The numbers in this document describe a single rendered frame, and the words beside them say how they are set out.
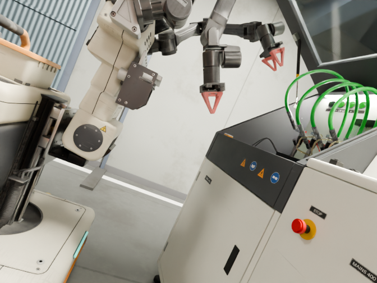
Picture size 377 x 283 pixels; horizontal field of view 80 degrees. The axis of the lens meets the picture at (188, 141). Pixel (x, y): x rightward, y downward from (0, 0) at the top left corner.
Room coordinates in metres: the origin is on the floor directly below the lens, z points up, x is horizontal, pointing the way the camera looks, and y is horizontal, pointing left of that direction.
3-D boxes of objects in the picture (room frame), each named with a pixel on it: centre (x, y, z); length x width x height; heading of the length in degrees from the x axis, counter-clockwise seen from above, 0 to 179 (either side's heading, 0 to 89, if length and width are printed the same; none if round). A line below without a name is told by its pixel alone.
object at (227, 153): (1.01, -0.25, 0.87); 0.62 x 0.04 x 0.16; 18
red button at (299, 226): (0.57, -0.35, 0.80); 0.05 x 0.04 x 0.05; 18
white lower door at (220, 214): (1.00, -0.24, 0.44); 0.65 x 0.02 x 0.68; 18
